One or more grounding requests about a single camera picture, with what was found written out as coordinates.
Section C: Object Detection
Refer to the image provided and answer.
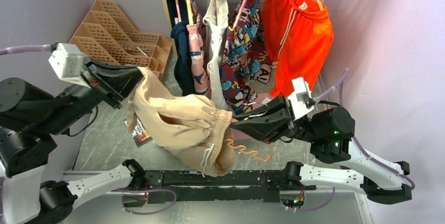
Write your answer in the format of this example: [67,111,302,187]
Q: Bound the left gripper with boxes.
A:
[41,54,151,134]

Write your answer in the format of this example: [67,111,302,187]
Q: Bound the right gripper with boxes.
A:
[230,94,321,144]

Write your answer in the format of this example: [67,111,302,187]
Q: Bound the beige shorts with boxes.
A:
[126,67,236,177]

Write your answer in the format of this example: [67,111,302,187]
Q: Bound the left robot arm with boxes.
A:
[1,58,147,223]

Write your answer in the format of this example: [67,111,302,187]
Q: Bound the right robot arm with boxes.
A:
[231,95,414,205]

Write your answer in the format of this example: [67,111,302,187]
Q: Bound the colourful cartoon print shorts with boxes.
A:
[220,0,272,114]

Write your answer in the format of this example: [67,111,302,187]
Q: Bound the navy blue shorts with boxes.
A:
[166,0,195,96]

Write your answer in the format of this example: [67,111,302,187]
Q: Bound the pink patterned shorts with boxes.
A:
[186,0,211,98]

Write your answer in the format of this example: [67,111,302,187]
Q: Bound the orange shorts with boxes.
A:
[262,0,334,97]

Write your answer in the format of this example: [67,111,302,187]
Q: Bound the yellow hanger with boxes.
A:
[185,0,194,25]

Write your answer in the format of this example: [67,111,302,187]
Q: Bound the white shorts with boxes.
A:
[203,0,231,111]

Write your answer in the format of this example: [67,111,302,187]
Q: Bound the pink mat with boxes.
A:
[232,92,275,141]

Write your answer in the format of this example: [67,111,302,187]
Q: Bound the beige plastic file organizer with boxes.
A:
[70,0,172,80]

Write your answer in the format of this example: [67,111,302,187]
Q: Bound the pack of coloured markers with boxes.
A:
[131,118,153,147]

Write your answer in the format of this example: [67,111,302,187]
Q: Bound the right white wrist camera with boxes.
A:
[288,77,314,120]

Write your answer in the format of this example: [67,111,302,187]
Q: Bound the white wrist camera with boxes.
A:
[288,77,314,120]
[48,42,90,88]

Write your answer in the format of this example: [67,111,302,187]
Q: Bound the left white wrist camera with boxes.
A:
[48,42,90,88]

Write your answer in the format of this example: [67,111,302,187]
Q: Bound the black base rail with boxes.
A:
[126,170,301,204]

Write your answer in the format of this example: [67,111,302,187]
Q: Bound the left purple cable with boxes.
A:
[0,43,58,58]

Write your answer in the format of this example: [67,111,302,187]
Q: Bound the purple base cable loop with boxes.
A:
[121,188,178,216]

